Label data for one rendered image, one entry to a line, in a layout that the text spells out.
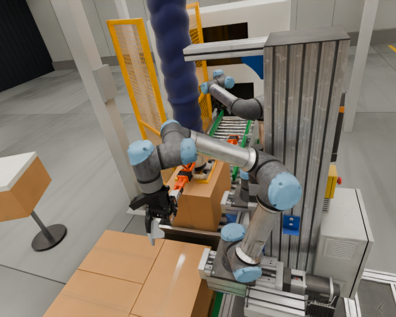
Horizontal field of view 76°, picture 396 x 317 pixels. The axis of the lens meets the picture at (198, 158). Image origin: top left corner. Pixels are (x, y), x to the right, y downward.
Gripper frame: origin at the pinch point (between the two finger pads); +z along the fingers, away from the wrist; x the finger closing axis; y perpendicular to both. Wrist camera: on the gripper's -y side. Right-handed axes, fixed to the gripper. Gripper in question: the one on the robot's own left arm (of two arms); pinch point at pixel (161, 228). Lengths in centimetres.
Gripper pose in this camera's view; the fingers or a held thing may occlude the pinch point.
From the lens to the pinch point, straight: 95.7
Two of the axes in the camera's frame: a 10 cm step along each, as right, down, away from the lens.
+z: 1.5, 8.3, 5.4
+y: 9.4, 0.5, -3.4
